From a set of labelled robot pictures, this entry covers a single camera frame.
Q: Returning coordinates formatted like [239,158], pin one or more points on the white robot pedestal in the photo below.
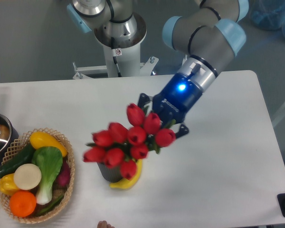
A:
[121,44]

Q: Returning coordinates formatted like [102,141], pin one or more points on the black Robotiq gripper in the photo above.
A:
[173,102]

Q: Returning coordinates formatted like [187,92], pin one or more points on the green cucumber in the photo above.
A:
[22,157]

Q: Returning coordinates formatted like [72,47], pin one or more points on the yellow bell pepper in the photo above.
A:
[7,185]

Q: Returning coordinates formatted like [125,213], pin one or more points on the woven wicker basket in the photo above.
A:
[57,190]

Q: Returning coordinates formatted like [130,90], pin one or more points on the red tulip bouquet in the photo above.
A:
[123,147]

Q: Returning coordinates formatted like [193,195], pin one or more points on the person's hand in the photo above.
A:
[104,224]

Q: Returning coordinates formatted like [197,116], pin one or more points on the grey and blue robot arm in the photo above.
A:
[211,38]

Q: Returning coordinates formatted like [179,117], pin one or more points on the dark grey ribbed vase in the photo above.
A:
[111,175]

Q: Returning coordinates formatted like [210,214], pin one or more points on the green chili pepper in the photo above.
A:
[50,206]

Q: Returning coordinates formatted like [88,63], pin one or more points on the blue plastic bag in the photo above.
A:
[268,14]

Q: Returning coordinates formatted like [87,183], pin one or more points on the yellow banana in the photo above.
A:
[125,184]

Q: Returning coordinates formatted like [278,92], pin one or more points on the green bok choy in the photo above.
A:
[49,160]

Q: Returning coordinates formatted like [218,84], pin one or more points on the yellow squash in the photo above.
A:
[43,139]

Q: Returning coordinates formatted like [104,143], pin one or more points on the orange fruit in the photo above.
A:
[22,203]

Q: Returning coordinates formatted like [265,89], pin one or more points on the purple sweet potato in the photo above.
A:
[63,177]

